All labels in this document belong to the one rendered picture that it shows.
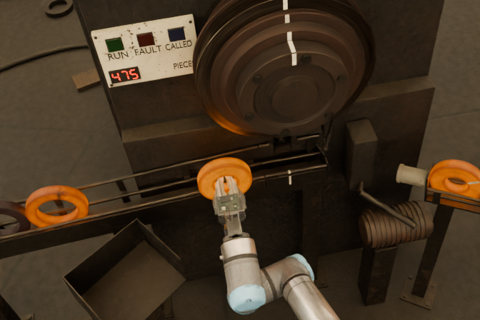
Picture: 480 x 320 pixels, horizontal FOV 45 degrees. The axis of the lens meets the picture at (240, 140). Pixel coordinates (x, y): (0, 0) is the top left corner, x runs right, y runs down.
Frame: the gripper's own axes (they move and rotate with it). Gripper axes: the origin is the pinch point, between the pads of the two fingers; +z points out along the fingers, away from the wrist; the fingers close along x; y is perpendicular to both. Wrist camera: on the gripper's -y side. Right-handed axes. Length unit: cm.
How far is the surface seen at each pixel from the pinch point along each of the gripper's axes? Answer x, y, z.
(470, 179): -70, -7, -12
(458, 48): -141, -117, 99
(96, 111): 59, -115, 99
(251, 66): -10.9, 35.4, 10.9
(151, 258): 26.0, -20.8, -13.1
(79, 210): 45.5, -17.1, 5.0
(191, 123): 6.6, -2.6, 19.7
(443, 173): -63, -9, -8
